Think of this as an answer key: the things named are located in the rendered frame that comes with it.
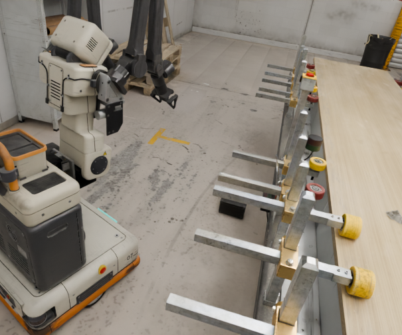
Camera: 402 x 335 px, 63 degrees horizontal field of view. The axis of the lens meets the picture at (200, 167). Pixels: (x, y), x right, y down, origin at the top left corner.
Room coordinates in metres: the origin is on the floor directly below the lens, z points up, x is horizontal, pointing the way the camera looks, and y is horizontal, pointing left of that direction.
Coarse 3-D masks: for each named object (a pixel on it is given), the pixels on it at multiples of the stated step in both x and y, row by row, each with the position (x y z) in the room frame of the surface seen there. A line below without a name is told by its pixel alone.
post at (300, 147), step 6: (300, 138) 1.22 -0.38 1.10; (306, 138) 1.21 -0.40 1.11; (300, 144) 1.21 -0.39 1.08; (294, 150) 1.22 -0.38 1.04; (300, 150) 1.21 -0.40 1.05; (294, 156) 1.22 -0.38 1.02; (300, 156) 1.21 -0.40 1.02; (294, 162) 1.21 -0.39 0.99; (288, 168) 1.23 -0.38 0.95; (294, 168) 1.21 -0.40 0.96; (288, 174) 1.22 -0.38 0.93; (288, 180) 1.21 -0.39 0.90
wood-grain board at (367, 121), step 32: (320, 64) 3.46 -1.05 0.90; (352, 64) 3.66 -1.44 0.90; (320, 96) 2.43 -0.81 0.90; (352, 96) 2.54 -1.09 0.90; (384, 96) 2.66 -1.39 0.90; (320, 128) 1.89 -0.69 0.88; (352, 128) 1.90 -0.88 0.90; (384, 128) 1.97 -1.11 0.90; (352, 160) 1.48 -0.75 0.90; (384, 160) 1.53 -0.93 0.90; (352, 192) 1.19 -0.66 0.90; (384, 192) 1.22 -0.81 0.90; (384, 224) 1.00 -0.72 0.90; (352, 256) 0.80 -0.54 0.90; (384, 256) 0.83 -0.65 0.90; (384, 288) 0.69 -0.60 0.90; (352, 320) 0.56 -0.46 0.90; (384, 320) 0.58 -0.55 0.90
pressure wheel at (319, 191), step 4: (308, 184) 1.19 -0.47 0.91; (312, 184) 1.20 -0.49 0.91; (316, 184) 1.20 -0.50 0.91; (308, 188) 1.16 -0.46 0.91; (312, 188) 1.17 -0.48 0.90; (316, 188) 1.16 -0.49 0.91; (320, 188) 1.18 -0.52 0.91; (316, 192) 1.14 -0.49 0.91; (320, 192) 1.14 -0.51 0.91; (324, 192) 1.15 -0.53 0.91; (316, 196) 1.13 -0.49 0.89; (320, 196) 1.14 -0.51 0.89
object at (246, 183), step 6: (222, 174) 1.24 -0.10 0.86; (228, 174) 1.25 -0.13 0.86; (222, 180) 1.23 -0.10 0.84; (228, 180) 1.23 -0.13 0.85; (234, 180) 1.22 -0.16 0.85; (240, 180) 1.22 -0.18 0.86; (246, 180) 1.22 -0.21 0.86; (252, 180) 1.23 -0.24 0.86; (246, 186) 1.21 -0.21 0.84; (252, 186) 1.20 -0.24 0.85; (258, 186) 1.20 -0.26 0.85; (264, 186) 1.20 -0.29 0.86; (270, 186) 1.20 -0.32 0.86; (276, 186) 1.21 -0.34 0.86; (264, 192) 1.19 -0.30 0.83; (270, 192) 1.19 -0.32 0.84; (276, 192) 1.18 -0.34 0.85
